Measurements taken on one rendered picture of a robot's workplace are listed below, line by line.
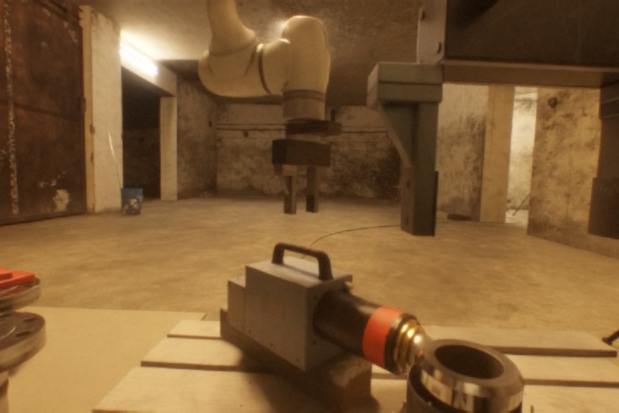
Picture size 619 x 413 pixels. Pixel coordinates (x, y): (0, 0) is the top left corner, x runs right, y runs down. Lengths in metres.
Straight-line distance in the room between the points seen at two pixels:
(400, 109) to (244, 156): 10.93
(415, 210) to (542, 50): 0.11
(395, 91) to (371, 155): 10.73
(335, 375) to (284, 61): 0.62
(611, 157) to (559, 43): 0.09
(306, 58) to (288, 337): 0.55
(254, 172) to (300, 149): 10.36
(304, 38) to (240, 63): 0.14
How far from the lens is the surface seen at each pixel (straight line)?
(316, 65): 0.70
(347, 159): 10.84
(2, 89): 4.94
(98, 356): 1.34
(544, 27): 0.24
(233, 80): 0.76
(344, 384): 0.71
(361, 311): 0.61
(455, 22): 0.22
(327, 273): 0.67
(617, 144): 0.29
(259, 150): 11.03
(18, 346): 0.92
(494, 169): 5.83
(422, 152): 0.21
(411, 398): 0.46
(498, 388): 0.43
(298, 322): 0.67
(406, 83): 0.21
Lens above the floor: 0.60
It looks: 5 degrees down
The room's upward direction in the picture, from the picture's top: 1 degrees clockwise
